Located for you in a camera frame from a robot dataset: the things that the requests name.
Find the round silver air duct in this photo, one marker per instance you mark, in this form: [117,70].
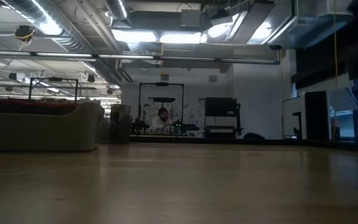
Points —
[117,9]

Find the rectangular silver air duct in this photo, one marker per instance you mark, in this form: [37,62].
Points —
[315,28]

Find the angled silver ceiling panel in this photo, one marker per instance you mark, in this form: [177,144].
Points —
[250,21]

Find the wall vent grille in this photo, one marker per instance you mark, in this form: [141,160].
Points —
[212,78]

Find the red spice packet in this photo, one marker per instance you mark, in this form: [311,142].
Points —
[11,107]

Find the ceiling light panel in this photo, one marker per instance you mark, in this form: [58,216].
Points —
[134,35]
[180,38]

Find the black equipment cart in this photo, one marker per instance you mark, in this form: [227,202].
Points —
[221,107]

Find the corrugated silver air duct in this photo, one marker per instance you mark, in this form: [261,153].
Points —
[67,40]

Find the tall black frame rig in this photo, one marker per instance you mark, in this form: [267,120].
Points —
[162,84]

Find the black post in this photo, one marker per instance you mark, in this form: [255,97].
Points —
[297,124]

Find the black track spotlight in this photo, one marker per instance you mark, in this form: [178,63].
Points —
[110,91]
[12,76]
[91,78]

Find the long grey ceiling pipe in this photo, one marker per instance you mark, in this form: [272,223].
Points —
[182,58]

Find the white and black cabinet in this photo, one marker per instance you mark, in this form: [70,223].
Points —
[317,118]

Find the black background robot arm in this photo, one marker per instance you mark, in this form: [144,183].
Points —
[140,127]
[182,127]

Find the grey ceiling box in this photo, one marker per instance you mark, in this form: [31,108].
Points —
[190,18]

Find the person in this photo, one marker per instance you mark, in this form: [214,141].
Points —
[163,119]

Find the white plastic bin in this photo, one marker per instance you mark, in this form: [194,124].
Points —
[42,133]

